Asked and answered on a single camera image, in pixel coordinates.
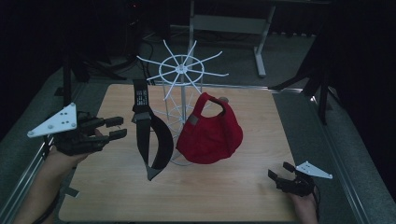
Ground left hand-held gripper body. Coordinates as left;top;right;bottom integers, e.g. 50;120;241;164
26;103;108;157

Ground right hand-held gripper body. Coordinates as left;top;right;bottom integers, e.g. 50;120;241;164
275;160;333;198

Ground grey sun visor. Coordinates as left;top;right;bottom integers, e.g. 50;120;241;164
131;78;175;182

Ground red baseball cap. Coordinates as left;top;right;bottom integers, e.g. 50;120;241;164
176;91;245;165

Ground white wire hat rack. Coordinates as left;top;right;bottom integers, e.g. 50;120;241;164
136;39;230;167

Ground person's right hand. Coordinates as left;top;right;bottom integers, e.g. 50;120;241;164
287;189;319;224

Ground person's left hand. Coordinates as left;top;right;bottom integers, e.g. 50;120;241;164
46;128;105;171

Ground black metal stand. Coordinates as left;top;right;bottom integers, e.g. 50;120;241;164
268;52;345;126
54;50;128;108

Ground grey flat strip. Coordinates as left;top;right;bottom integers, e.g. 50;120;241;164
64;186;80;198

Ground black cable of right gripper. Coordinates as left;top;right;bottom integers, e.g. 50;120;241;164
312;184;322;222

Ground metal floor rail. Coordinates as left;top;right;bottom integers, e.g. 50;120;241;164
269;87;372;224
0;82;87;224

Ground black floor cables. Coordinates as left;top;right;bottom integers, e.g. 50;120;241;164
122;29;158;86

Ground white desk frame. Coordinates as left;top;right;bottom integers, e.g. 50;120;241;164
170;0;332;78

